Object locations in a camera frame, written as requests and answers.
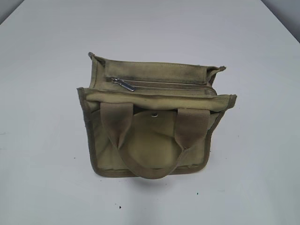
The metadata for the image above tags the olive yellow canvas bag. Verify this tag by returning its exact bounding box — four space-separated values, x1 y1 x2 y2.
77 53 237 180

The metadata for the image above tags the silver metal zipper pull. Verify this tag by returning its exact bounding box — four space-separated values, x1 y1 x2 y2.
112 78 135 92

